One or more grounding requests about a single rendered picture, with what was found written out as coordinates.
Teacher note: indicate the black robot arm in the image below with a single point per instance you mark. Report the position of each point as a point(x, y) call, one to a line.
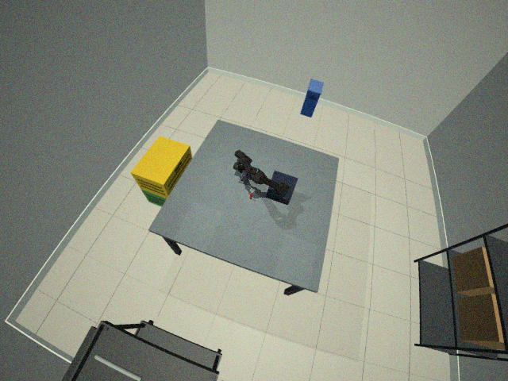
point(260, 177)

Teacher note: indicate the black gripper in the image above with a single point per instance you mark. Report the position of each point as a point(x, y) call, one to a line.
point(241, 168)

